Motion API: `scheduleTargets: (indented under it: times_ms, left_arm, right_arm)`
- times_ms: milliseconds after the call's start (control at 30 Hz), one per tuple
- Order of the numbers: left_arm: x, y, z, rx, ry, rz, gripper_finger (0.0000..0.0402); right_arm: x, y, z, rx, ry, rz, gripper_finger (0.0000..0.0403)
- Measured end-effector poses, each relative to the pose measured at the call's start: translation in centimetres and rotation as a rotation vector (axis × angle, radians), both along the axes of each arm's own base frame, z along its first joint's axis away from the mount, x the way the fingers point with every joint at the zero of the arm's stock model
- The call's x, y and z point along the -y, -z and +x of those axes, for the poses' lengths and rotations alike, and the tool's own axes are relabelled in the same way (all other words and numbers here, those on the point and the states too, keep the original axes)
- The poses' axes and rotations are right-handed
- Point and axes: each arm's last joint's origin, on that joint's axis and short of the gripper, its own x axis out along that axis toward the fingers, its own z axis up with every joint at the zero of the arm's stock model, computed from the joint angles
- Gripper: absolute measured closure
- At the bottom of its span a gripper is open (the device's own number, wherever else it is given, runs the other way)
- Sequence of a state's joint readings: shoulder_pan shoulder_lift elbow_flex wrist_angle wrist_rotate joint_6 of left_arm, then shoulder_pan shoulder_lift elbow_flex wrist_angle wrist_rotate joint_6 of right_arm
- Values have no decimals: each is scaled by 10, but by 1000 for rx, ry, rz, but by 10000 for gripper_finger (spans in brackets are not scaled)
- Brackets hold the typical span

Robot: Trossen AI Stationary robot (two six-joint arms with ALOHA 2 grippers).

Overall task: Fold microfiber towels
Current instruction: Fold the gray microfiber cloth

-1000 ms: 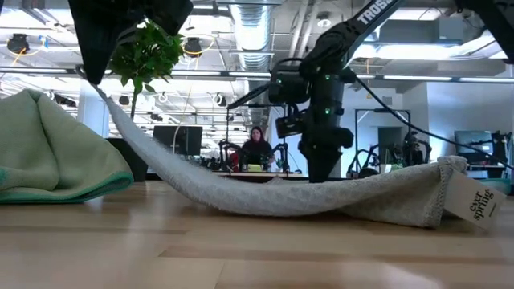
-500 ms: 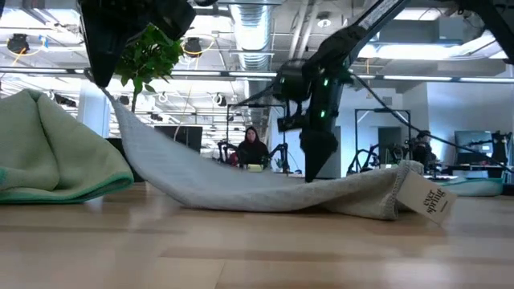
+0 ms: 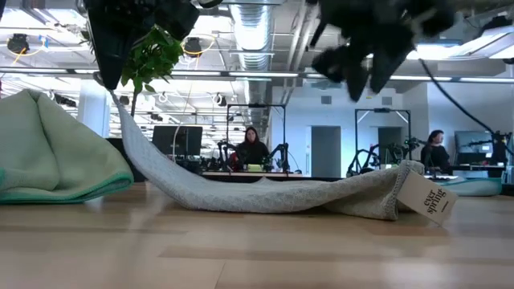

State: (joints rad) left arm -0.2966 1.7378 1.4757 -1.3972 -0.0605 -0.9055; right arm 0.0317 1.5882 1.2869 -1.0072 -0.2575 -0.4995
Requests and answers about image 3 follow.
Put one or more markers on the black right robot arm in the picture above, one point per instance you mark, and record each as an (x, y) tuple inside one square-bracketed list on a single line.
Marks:
[(435, 16)]

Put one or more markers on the straight silver air duct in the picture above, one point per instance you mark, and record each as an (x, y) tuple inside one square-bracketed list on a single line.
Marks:
[(252, 32)]

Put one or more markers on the green microfiber towel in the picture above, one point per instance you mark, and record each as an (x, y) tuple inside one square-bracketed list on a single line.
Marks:
[(60, 160)]

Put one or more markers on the black background robot arm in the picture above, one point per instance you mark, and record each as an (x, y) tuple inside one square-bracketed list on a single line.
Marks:
[(281, 156), (409, 144)]

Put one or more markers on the grey door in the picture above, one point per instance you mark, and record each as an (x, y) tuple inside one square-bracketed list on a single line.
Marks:
[(325, 152), (387, 136)]

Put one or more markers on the black metal gantry frame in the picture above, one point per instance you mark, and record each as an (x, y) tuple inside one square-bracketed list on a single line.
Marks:
[(257, 105), (381, 110)]

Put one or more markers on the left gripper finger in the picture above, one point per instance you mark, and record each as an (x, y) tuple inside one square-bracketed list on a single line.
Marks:
[(118, 48), (102, 48)]

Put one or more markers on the person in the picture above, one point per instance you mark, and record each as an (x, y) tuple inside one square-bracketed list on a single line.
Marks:
[(435, 156), (252, 154)]

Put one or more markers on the blue microfiber towel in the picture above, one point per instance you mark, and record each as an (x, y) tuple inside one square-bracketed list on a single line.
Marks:
[(474, 186)]

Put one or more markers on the grey microfiber towel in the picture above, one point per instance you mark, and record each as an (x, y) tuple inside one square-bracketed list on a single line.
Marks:
[(281, 196)]

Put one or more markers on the black aluminium table frame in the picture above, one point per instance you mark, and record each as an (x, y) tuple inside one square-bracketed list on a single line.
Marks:
[(313, 179)]

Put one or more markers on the black background monitor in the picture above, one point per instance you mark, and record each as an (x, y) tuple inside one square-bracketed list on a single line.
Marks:
[(474, 142), (176, 140)]

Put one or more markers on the green potted plant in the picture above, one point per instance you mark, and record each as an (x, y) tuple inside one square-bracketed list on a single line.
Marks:
[(156, 60)]

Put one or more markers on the black ceiling device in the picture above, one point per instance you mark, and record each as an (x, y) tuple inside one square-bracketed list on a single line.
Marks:
[(193, 45)]

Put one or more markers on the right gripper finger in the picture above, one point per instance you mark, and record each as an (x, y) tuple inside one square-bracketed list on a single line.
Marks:
[(358, 86), (387, 66)]

